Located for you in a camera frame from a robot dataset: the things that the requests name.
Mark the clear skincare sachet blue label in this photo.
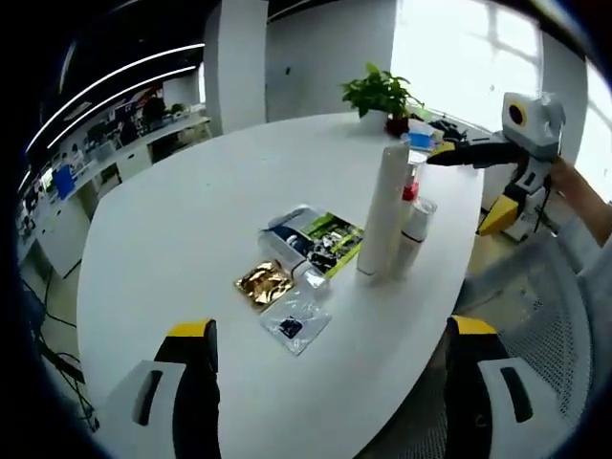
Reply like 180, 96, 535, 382
259, 285, 335, 359

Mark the green black skincare pouch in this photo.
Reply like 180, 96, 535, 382
259, 204, 365, 279

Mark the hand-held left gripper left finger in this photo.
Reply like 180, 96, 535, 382
98, 317, 222, 459

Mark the black bundle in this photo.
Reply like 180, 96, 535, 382
426, 118, 463, 142

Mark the blue tissue box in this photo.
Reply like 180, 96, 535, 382
401, 128, 439, 154

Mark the person's right hand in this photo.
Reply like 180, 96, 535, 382
548, 155, 582, 195

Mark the gold foil skincare sachet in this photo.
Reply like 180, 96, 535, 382
232, 259, 296, 316

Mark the grey mesh office chair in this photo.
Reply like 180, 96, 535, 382
461, 233, 597, 436

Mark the long white counter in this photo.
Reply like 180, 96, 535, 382
18, 114, 211, 278

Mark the small clear skincare bottle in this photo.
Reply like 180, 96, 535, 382
290, 261, 332, 300

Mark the green plant in white pot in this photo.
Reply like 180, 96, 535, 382
339, 61, 426, 138

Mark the tall white skincare tube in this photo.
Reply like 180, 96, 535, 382
356, 144, 412, 277

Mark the dark red flower pot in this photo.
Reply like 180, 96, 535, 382
384, 114, 411, 138

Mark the white skincare bottle clear cap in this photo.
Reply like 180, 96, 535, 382
398, 195, 439, 272

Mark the blue storage box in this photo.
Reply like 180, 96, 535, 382
51, 166, 77, 201

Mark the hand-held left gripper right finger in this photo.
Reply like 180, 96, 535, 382
443, 314, 584, 459

